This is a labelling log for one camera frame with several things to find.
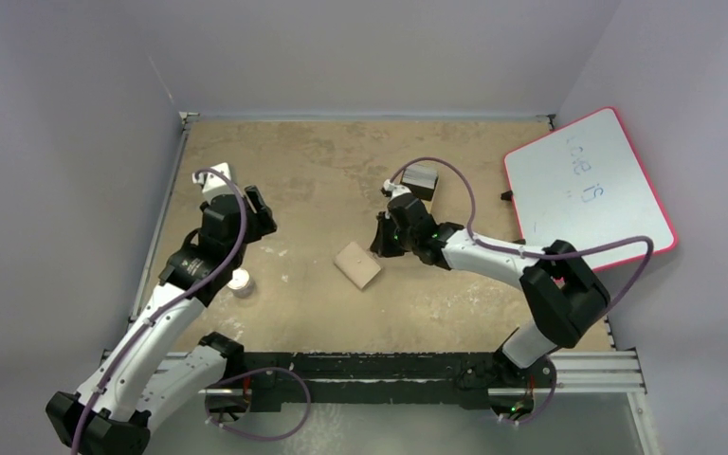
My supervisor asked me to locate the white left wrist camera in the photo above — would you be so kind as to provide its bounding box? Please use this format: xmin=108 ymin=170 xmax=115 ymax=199
xmin=191 ymin=162 xmax=233 ymax=203

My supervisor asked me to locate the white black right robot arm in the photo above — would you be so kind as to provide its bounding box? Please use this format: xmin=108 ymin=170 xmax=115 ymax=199
xmin=370 ymin=190 xmax=610 ymax=386

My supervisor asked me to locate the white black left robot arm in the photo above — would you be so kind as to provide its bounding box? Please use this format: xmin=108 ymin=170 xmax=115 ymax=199
xmin=45 ymin=186 xmax=277 ymax=454

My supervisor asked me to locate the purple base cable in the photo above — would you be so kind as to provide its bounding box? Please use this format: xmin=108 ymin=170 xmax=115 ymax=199
xmin=496 ymin=355 xmax=558 ymax=428
xmin=203 ymin=367 xmax=313 ymax=443

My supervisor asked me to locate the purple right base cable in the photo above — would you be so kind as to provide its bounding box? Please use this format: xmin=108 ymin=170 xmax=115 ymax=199
xmin=496 ymin=355 xmax=558 ymax=428

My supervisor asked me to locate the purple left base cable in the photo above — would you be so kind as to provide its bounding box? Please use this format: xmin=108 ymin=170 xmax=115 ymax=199
xmin=203 ymin=367 xmax=313 ymax=443

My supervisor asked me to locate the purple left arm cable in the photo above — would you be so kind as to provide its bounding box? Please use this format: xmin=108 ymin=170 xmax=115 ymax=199
xmin=69 ymin=168 xmax=249 ymax=455

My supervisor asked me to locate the pink framed whiteboard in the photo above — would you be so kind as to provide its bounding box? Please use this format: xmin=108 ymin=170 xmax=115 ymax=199
xmin=503 ymin=107 xmax=679 ymax=253

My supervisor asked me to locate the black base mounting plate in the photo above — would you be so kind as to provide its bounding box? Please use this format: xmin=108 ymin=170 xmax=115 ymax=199
xmin=208 ymin=352 xmax=555 ymax=413

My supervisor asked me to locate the beige oval card tray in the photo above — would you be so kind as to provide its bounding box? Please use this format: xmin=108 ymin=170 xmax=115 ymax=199
xmin=417 ymin=174 xmax=439 ymax=203

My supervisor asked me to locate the aluminium frame rail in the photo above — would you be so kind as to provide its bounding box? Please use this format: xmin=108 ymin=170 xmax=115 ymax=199
xmin=90 ymin=348 xmax=647 ymax=395

